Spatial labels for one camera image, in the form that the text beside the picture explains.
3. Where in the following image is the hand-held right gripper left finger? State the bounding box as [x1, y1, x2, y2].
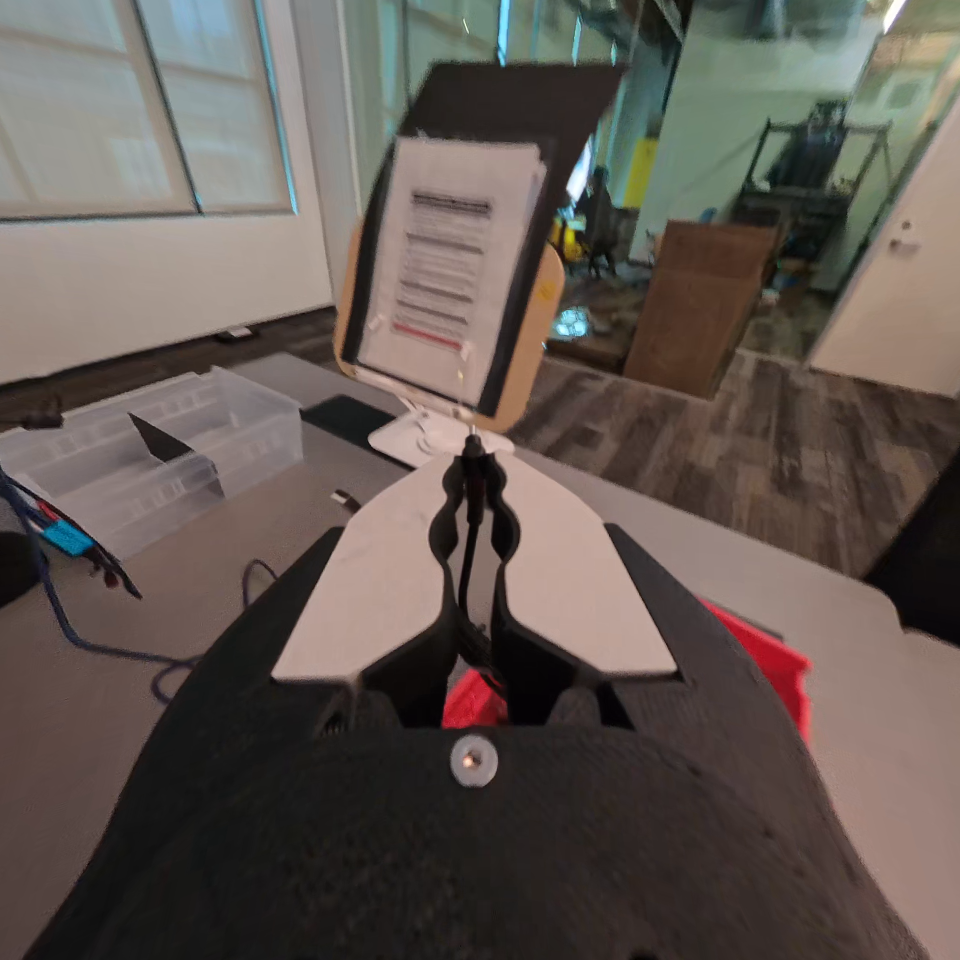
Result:
[268, 452, 460, 691]

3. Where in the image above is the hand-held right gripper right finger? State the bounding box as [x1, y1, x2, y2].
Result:
[489, 452, 681, 691]

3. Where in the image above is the clear plastic bin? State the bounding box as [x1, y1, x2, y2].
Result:
[0, 365, 306, 562]

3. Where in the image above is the red plastic bin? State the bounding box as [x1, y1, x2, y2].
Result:
[442, 596, 815, 745]

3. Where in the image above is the blue braided cable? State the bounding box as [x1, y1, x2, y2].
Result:
[0, 465, 280, 705]

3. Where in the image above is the black desk mat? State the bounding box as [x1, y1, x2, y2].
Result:
[300, 395, 410, 460]

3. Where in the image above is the wooden backing board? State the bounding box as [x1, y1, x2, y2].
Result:
[332, 225, 567, 436]

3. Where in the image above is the black bin divider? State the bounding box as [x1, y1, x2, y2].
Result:
[126, 411, 228, 502]

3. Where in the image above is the brown cardboard box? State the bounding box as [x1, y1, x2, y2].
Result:
[622, 219, 783, 400]

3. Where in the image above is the white door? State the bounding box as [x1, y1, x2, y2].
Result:
[806, 90, 960, 399]

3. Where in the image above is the yellow paper note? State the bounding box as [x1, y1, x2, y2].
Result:
[621, 135, 661, 213]

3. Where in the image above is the metal shelf rack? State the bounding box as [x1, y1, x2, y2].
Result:
[731, 101, 895, 252]

